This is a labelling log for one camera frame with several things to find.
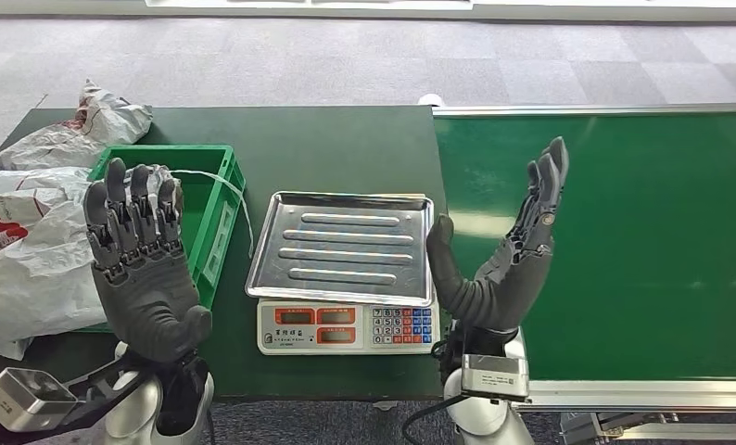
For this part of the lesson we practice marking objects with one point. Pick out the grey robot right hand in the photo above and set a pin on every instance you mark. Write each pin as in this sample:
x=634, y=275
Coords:
x=497, y=295

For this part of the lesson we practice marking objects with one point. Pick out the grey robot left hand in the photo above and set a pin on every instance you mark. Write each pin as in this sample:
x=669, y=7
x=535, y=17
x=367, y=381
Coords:
x=147, y=295

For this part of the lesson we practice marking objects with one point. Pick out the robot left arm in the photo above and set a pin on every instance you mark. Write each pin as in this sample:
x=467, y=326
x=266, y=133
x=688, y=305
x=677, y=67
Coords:
x=128, y=411

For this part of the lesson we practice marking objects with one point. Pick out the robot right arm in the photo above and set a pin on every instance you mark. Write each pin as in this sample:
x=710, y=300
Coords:
x=478, y=422

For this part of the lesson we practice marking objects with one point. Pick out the silver white package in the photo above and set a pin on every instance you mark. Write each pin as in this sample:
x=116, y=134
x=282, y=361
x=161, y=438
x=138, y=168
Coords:
x=157, y=172

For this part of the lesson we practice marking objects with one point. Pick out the green conveyor belt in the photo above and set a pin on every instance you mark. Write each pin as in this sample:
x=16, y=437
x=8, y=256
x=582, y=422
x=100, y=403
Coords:
x=650, y=245

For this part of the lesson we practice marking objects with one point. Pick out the green plastic crate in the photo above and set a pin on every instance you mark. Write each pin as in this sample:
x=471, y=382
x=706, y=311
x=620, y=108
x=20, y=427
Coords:
x=201, y=209

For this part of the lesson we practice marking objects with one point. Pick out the large white mailer bag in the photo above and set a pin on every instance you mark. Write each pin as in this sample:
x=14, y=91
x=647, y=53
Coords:
x=42, y=288

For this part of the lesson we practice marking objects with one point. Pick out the white electronic price scale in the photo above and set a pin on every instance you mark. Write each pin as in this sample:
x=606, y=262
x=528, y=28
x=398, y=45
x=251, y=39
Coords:
x=343, y=335

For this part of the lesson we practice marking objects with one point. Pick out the white mailer bag red print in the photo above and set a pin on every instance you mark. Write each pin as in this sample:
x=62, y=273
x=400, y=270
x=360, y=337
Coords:
x=12, y=209

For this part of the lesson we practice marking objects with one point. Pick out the stainless steel scale tray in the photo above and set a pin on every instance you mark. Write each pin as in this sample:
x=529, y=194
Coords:
x=343, y=245

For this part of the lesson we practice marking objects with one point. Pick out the white crumpled mailer bag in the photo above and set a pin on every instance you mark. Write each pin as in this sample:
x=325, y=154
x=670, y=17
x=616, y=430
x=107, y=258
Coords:
x=67, y=141

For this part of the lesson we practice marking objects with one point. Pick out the small white round knob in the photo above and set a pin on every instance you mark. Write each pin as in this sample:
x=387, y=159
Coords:
x=431, y=100

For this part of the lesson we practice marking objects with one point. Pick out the white baseboard strip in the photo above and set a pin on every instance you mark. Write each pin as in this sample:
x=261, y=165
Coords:
x=589, y=11

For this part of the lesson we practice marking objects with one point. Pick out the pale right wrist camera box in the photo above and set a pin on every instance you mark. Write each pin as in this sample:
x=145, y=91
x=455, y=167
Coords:
x=494, y=378

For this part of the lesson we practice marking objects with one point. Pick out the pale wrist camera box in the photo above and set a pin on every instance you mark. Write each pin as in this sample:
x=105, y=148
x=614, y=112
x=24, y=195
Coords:
x=494, y=378
x=24, y=399

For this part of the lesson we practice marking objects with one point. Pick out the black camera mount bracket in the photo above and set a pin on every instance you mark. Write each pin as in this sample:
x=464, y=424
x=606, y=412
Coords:
x=98, y=390

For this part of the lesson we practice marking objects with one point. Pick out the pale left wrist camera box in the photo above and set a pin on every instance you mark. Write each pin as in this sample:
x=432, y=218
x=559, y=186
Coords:
x=24, y=399

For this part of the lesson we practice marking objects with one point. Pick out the aluminium conveyor frame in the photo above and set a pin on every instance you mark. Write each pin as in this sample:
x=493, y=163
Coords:
x=589, y=109

